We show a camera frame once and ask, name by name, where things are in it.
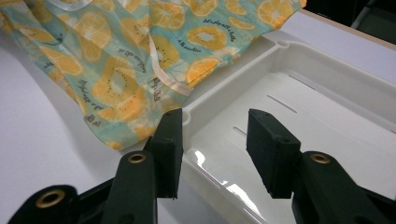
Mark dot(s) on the white table cover sheet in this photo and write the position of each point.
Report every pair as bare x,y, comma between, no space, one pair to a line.
40,146

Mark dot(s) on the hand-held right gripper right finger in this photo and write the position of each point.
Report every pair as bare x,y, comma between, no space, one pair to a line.
271,149

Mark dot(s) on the white plastic tray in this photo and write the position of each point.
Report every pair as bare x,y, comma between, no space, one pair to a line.
305,130

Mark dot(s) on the fruit print cloth bag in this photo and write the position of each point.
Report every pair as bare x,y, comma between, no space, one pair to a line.
124,56

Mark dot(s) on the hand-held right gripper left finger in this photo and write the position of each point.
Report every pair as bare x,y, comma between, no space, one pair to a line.
166,155

